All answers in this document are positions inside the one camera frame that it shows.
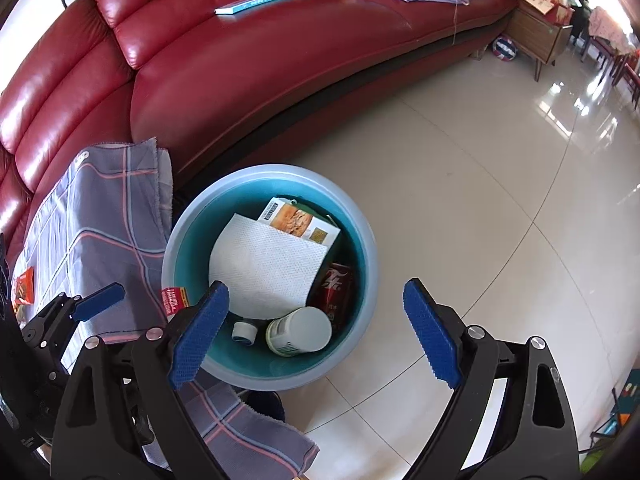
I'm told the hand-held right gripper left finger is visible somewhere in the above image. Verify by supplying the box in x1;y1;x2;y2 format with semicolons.
50;280;231;480

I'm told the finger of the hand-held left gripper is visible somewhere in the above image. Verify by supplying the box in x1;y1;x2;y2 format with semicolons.
20;282;126;361
121;385;155;448

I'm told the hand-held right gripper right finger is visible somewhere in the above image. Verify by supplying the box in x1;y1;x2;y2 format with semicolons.
402;277;581;480

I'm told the small white bottle cap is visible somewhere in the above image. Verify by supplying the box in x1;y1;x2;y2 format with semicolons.
231;321;258;346

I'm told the white paper towel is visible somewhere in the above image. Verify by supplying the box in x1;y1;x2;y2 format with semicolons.
208;212;326;321

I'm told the white plastic bottle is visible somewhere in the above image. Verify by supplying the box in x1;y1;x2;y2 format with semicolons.
265;306;333;357

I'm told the red drink can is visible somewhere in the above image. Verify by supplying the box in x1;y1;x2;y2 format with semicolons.
312;261;356;331

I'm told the teal round bin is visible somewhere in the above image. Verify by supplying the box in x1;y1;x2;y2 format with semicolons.
161;162;379;392

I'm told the cracker box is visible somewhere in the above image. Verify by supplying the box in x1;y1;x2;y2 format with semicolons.
257;196;342;261

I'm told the red packet with yellow print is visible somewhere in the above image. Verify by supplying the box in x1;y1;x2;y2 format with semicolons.
160;286;190;317

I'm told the small orange snack packet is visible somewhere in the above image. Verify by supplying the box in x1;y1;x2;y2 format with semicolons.
11;266;36;306

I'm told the grey checked cloth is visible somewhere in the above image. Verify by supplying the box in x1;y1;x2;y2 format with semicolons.
10;139;321;478

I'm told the colourful play mat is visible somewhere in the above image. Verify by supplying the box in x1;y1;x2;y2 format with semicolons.
590;385;632;461

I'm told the red leather sofa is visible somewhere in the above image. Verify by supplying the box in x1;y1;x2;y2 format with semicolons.
0;0;521;281

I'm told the striped ball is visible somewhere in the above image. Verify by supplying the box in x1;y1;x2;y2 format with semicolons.
492;35;519;60

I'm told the wooden cabinet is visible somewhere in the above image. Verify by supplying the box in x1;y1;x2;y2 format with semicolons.
507;2;575;83

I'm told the red wooden chair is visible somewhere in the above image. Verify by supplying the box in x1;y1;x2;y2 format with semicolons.
595;35;640;103

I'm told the table with pink cloth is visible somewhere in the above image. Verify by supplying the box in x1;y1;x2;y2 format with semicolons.
587;6;638;56

